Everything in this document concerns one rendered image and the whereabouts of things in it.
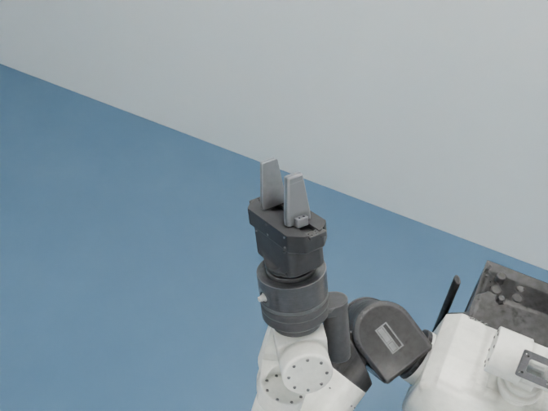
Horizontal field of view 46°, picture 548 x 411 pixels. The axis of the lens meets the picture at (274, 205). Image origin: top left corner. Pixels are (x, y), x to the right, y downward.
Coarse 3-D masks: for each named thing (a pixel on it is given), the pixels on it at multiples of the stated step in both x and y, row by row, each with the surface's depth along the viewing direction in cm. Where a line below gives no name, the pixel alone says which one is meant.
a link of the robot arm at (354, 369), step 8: (352, 304) 111; (360, 304) 106; (352, 312) 106; (352, 320) 103; (352, 336) 102; (352, 344) 100; (352, 352) 100; (352, 360) 99; (360, 360) 99; (336, 368) 100; (344, 368) 99; (352, 368) 99; (360, 368) 99; (344, 376) 99; (352, 376) 99; (360, 376) 99; (368, 376) 100; (360, 384) 100; (368, 384) 101
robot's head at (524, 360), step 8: (528, 352) 84; (520, 360) 84; (528, 360) 84; (536, 360) 84; (544, 360) 83; (520, 368) 84; (520, 376) 84; (528, 376) 83; (536, 376) 83; (544, 384) 83
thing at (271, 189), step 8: (272, 160) 76; (264, 168) 76; (272, 168) 76; (264, 176) 76; (272, 176) 77; (280, 176) 77; (264, 184) 77; (272, 184) 77; (280, 184) 78; (264, 192) 77; (272, 192) 78; (280, 192) 78; (264, 200) 77; (272, 200) 78; (280, 200) 79; (264, 208) 78
